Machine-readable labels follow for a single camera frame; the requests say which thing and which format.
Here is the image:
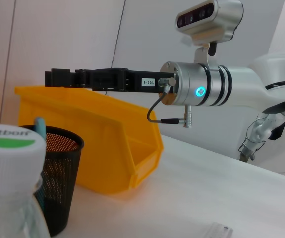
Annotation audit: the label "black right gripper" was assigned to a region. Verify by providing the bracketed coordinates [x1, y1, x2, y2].
[45, 67, 177, 94]

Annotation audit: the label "blue scissors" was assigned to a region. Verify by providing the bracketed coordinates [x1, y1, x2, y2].
[33, 117, 46, 216]

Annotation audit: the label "clear water bottle green label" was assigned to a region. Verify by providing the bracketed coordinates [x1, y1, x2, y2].
[0, 123, 51, 238]

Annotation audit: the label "clear plastic ruler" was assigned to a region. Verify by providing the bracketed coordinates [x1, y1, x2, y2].
[204, 222, 233, 238]

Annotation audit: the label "black mesh pen holder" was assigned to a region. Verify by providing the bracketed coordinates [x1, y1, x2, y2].
[19, 125, 85, 238]

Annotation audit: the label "yellow plastic bin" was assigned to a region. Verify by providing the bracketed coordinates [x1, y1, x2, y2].
[14, 85, 165, 196]

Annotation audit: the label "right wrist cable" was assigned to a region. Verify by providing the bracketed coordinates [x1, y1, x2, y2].
[146, 78, 194, 129]

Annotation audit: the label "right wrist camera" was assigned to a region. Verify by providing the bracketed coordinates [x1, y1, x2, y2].
[175, 0, 244, 70]

